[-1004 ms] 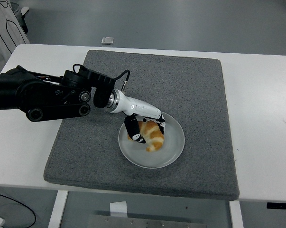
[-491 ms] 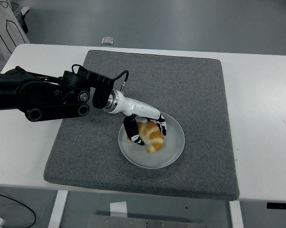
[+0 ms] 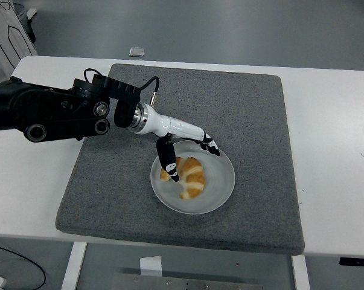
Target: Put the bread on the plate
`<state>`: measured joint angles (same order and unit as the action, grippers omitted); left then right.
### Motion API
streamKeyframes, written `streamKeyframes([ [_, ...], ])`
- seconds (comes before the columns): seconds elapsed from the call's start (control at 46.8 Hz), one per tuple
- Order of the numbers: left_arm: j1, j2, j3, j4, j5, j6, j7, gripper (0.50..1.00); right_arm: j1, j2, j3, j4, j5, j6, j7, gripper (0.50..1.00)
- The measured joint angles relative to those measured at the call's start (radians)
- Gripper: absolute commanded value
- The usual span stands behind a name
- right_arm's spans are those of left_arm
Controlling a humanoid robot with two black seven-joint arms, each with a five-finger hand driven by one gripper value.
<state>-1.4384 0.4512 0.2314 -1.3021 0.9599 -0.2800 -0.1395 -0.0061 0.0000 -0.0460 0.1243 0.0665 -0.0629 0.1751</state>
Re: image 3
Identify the thin black cable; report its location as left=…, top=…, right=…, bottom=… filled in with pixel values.
left=0, top=243, right=46, bottom=290

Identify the white table leg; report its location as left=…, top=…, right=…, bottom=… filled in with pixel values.
left=60, top=241, right=88, bottom=290
left=291, top=255, right=311, bottom=290

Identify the white tape strip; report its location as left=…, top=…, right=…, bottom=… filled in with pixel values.
left=139, top=256, right=163, bottom=276

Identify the black equipment base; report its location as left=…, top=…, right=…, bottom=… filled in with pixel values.
left=24, top=8, right=38, bottom=44

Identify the black table control panel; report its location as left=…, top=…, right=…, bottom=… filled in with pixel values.
left=339, top=257, right=364, bottom=267

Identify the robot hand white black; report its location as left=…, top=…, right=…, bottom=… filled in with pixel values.
left=139, top=104, right=222, bottom=183

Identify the croissant bread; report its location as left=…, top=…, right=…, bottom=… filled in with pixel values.
left=159, top=156, right=206, bottom=200

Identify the grey metal plate with screws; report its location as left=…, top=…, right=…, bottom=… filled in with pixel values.
left=111, top=273, right=264, bottom=290

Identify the round grey plate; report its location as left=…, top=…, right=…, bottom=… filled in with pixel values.
left=150, top=139, right=235, bottom=214

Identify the person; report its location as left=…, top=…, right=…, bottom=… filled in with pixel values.
left=0, top=0, right=36, bottom=87

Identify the grey fabric mat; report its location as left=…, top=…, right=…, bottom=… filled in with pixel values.
left=54, top=62, right=305, bottom=257

